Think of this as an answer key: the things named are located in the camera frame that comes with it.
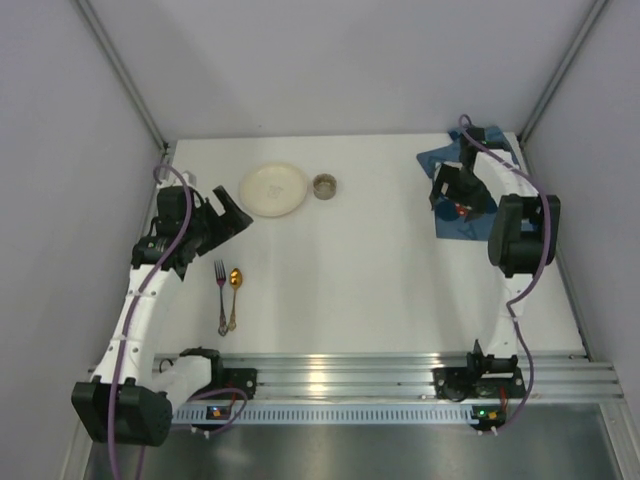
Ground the blue bear print cloth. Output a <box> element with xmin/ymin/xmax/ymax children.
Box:
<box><xmin>416</xmin><ymin>126</ymin><xmax>513</xmax><ymax>242</ymax></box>

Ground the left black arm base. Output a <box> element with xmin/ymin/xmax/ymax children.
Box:
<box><xmin>174</xmin><ymin>347</ymin><xmax>257</xmax><ymax>400</ymax></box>

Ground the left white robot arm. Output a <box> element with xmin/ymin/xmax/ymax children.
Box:
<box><xmin>71</xmin><ymin>172</ymin><xmax>253</xmax><ymax>446</ymax></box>

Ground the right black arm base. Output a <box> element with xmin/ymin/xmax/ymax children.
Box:
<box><xmin>432</xmin><ymin>340</ymin><xmax>526</xmax><ymax>402</ymax></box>

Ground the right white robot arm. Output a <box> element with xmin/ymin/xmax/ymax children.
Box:
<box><xmin>417</xmin><ymin>126</ymin><xmax>561</xmax><ymax>361</ymax></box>

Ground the cream round plate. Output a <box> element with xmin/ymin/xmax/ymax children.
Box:
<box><xmin>239</xmin><ymin>162</ymin><xmax>309</xmax><ymax>218</ymax></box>

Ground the gold spoon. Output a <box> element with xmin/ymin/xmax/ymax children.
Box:
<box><xmin>228</xmin><ymin>268</ymin><xmax>244</xmax><ymax>331</ymax></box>

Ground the left aluminium frame post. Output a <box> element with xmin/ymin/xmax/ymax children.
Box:
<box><xmin>70</xmin><ymin>0</ymin><xmax>169</xmax><ymax>156</ymax></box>

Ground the aluminium frame post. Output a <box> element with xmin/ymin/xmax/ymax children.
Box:
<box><xmin>517</xmin><ymin>0</ymin><xmax>611</xmax><ymax>147</ymax></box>
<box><xmin>70</xmin><ymin>0</ymin><xmax>169</xmax><ymax>156</ymax></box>

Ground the perforated grey cable tray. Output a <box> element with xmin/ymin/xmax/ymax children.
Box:
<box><xmin>172</xmin><ymin>403</ymin><xmax>505</xmax><ymax>426</ymax></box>

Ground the aluminium mounting rail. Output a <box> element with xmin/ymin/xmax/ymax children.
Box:
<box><xmin>87</xmin><ymin>352</ymin><xmax>624</xmax><ymax>401</ymax></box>

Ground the right aluminium frame post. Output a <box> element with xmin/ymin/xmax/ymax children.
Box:
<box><xmin>517</xmin><ymin>0</ymin><xmax>611</xmax><ymax>147</ymax></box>

